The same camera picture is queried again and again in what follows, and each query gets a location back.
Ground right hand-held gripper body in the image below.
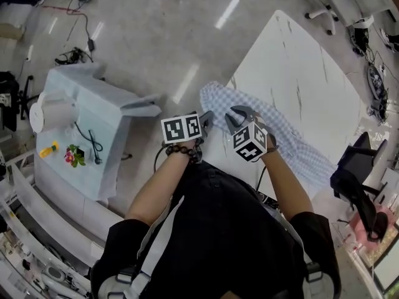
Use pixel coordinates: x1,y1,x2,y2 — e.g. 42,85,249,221
233,122,268,164

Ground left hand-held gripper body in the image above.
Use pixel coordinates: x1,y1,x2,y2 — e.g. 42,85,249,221
161,113,205,146

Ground blue checked shirt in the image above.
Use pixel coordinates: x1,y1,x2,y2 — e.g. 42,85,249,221
199,80,337,196

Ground person's right forearm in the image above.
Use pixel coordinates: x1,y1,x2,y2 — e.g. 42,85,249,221
263,149,314,223

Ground person's left forearm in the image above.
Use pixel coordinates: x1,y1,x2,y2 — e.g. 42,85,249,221
124,156,191,227

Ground person's right hand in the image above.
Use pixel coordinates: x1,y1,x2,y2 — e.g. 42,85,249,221
255,113,277,154

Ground white covered cabinet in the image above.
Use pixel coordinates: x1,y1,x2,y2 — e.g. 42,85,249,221
33,62,163,202

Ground person's black shirt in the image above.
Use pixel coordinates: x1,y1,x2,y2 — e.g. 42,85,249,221
90,160,342,299

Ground yellow and green toy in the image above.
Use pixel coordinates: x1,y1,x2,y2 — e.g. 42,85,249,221
39,140,87,169

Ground black office chair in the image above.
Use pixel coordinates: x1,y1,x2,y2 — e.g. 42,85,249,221
330,131,390,243

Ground pink chair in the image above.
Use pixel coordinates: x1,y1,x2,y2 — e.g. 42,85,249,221
349,206,399,252

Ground white display shelf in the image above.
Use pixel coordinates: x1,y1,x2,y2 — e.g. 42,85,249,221
0,154,125,299

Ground dark bead bracelet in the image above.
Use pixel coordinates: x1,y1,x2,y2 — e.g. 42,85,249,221
161,143,203,164

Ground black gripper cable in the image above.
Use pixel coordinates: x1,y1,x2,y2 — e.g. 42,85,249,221
153,146,171,176
255,165,269,193

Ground black coiled cable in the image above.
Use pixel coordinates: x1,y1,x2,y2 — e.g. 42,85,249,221
74,121,104,166

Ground grey shoulder strap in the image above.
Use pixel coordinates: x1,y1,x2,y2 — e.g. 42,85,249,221
274,210,327,292
135,194,186,292

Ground black power adapter cable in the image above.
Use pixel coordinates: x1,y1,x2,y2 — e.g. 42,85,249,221
67,11,97,53

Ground black cable bundle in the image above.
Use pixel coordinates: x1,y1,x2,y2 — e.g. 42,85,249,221
55,47,94,67

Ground black cable tangle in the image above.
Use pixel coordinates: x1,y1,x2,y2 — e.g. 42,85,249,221
366,51,391,125

